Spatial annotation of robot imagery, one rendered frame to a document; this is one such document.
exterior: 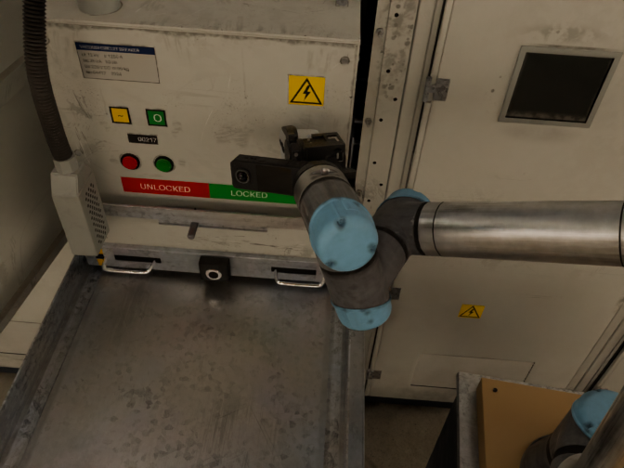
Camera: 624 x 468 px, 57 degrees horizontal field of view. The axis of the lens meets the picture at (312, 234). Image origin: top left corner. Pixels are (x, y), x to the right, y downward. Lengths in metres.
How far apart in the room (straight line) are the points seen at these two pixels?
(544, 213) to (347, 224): 0.24
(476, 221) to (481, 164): 0.54
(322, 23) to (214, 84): 0.19
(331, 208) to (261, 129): 0.35
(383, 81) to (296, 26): 0.30
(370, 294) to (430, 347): 1.04
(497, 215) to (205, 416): 0.61
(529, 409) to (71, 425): 0.83
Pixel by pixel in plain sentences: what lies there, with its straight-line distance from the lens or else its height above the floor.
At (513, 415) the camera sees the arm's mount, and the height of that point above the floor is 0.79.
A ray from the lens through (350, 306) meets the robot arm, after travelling 0.74.
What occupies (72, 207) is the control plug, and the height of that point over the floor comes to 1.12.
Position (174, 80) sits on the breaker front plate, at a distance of 0.96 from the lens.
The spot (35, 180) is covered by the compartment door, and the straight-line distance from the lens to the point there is 1.31.
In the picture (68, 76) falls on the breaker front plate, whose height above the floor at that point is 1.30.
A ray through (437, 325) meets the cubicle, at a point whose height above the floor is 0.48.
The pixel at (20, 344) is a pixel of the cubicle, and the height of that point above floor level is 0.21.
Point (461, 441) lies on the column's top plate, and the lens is 1.19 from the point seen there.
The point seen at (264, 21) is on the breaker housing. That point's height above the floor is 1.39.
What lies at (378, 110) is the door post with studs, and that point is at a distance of 1.20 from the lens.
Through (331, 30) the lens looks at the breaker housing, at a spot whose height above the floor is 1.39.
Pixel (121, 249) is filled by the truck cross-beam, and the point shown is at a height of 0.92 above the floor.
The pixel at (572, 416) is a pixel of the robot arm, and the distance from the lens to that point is 0.99.
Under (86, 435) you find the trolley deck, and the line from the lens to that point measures 1.09.
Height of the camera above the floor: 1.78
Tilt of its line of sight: 45 degrees down
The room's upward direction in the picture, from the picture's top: 3 degrees clockwise
